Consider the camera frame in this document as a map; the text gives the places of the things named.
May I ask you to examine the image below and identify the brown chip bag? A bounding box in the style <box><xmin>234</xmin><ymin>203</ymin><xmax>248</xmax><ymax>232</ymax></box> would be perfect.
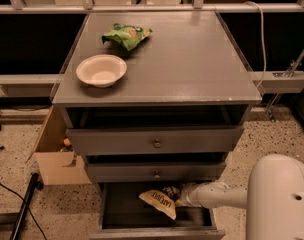
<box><xmin>139</xmin><ymin>186</ymin><xmax>181</xmax><ymax>220</ymax></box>

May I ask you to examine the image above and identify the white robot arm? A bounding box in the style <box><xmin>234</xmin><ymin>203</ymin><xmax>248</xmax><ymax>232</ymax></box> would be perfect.
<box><xmin>178</xmin><ymin>154</ymin><xmax>304</xmax><ymax>240</ymax></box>

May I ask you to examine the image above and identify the black metal bar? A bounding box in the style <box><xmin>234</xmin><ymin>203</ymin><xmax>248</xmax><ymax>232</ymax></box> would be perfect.
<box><xmin>10</xmin><ymin>173</ymin><xmax>41</xmax><ymax>240</ymax></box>

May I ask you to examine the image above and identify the grey drawer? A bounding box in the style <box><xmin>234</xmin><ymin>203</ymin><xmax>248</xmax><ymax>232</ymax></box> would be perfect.
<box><xmin>89</xmin><ymin>181</ymin><xmax>225</xmax><ymax>240</ymax></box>
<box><xmin>66</xmin><ymin>126</ymin><xmax>244</xmax><ymax>155</ymax></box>
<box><xmin>87</xmin><ymin>162</ymin><xmax>226</xmax><ymax>183</ymax></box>

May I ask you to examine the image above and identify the cardboard box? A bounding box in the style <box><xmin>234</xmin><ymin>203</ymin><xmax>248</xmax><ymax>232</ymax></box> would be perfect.
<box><xmin>31</xmin><ymin>107</ymin><xmax>90</xmax><ymax>185</ymax></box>

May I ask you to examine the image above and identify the bottom grey drawer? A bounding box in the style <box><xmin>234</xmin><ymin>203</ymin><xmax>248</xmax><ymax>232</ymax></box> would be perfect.
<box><xmin>89</xmin><ymin>181</ymin><xmax>225</xmax><ymax>240</ymax></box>

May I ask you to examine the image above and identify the white paper bowl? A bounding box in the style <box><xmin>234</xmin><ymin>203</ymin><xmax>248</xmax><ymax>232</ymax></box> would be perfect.
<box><xmin>76</xmin><ymin>55</ymin><xmax>127</xmax><ymax>88</ymax></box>

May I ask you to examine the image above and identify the middle grey drawer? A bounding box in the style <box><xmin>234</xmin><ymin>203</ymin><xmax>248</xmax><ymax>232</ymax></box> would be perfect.
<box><xmin>87</xmin><ymin>162</ymin><xmax>226</xmax><ymax>183</ymax></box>

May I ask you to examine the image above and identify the green chip bag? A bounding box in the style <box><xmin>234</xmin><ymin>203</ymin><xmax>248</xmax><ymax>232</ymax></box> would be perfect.
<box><xmin>101</xmin><ymin>23</ymin><xmax>152</xmax><ymax>51</ymax></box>

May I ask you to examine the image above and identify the orange ball in box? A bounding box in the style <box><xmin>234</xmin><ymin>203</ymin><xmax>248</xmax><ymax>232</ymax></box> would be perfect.
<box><xmin>63</xmin><ymin>138</ymin><xmax>72</xmax><ymax>147</ymax></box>

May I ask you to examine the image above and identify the top grey drawer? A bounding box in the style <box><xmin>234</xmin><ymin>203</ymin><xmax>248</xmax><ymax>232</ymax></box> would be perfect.
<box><xmin>66</xmin><ymin>126</ymin><xmax>244</xmax><ymax>155</ymax></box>

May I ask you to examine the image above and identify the white cable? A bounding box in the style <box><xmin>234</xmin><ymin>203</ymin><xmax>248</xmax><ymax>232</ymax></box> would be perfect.
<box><xmin>244</xmin><ymin>1</ymin><xmax>268</xmax><ymax>89</ymax></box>

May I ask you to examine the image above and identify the grey drawer cabinet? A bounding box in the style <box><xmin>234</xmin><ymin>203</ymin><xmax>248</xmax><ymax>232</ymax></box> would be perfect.
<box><xmin>51</xmin><ymin>10</ymin><xmax>263</xmax><ymax>240</ymax></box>

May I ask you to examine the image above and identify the black floor cable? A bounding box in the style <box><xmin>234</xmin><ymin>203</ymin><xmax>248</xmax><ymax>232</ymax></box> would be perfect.
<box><xmin>0</xmin><ymin>176</ymin><xmax>48</xmax><ymax>240</ymax></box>

